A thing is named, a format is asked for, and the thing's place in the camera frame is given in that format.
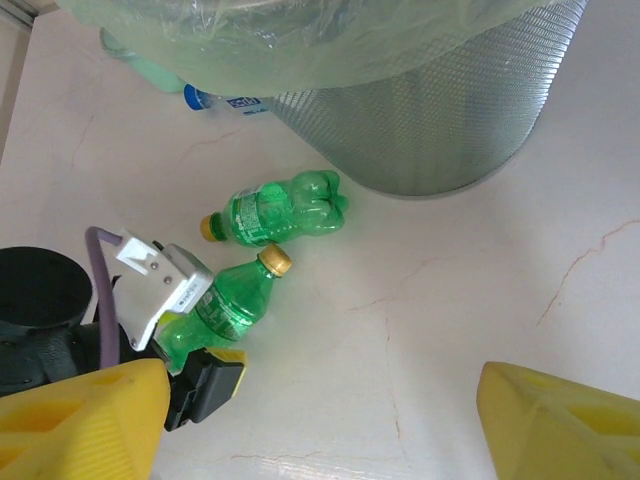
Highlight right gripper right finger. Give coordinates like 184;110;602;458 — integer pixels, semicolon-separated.
474;360;640;480

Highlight grey metal mesh bin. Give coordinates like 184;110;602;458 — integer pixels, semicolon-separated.
269;0;589;201

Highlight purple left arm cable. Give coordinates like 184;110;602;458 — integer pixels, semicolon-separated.
84;225;121;371

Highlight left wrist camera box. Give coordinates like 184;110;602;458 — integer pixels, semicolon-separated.
113;228;215;351

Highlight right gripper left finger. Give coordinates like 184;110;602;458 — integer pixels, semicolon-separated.
0;357;171;480

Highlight green bottle yellow cap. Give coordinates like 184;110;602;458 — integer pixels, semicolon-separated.
160;243;293;376
199;168;350;250

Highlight green bin lid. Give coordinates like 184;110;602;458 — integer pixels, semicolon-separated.
99;27;184;95

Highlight clear bottle blue label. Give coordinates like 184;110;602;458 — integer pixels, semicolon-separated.
182;82;274;119

